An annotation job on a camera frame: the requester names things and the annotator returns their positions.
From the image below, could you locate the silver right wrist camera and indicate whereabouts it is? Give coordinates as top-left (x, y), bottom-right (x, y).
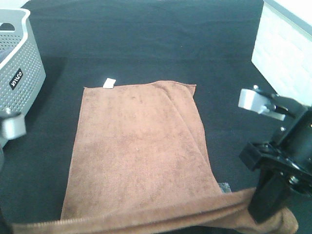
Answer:
top-left (238, 85), bottom-right (286, 121)

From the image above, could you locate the grey perforated laundry basket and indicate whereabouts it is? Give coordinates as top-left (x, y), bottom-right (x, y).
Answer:
top-left (0, 8), bottom-right (47, 148)

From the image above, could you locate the clear adhesive tape strip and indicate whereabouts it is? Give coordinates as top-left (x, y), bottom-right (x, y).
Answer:
top-left (218, 182), bottom-right (232, 193)

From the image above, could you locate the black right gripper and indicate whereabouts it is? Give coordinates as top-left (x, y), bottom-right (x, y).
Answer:
top-left (239, 97), bottom-right (312, 223)

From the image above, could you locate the black cloth table cover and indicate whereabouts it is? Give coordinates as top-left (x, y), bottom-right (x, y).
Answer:
top-left (0, 0), bottom-right (279, 234)

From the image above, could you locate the white plastic storage bin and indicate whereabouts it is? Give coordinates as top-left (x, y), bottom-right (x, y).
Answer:
top-left (252, 0), bottom-right (312, 105)

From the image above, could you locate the brown microfibre towel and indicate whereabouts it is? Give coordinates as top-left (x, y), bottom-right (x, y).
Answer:
top-left (13, 81), bottom-right (298, 234)

